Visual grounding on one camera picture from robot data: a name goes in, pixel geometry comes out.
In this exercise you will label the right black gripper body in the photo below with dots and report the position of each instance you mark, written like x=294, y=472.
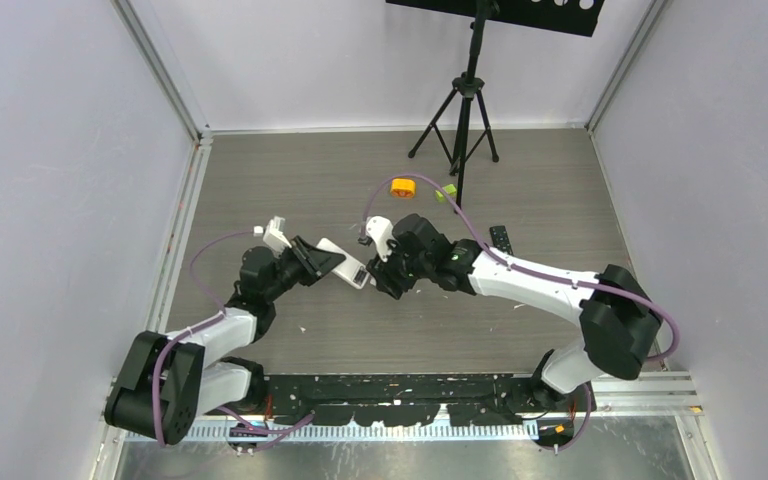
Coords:
x=398, y=274

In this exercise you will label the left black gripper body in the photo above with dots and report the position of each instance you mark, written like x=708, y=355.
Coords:
x=294, y=268

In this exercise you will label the white remote control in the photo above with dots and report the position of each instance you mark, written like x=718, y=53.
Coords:
x=350, y=270

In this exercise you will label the black remote control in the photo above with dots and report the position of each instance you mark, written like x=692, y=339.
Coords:
x=500, y=239

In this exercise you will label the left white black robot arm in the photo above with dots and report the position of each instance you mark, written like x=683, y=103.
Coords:
x=167, y=380

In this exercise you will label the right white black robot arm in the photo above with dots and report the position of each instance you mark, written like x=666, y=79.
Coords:
x=617, y=328

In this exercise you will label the orange yellow plastic object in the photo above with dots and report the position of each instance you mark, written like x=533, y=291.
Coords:
x=403, y=187

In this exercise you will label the green block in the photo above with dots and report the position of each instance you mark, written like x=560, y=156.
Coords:
x=446, y=191

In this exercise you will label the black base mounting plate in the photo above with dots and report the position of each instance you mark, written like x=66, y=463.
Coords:
x=401, y=400

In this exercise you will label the black tripod stand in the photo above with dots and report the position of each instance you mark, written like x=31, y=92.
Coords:
x=469, y=87

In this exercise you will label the black perforated panel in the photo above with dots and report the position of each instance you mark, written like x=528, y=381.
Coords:
x=570, y=17

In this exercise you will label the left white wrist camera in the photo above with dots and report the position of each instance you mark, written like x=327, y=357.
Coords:
x=272, y=234

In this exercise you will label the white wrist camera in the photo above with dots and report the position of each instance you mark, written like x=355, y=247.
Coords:
x=272, y=234
x=377, y=231

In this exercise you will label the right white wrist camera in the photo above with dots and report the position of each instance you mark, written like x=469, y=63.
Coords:
x=377, y=231

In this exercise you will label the aluminium frame rail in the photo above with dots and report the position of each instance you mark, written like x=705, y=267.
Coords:
x=653, y=394

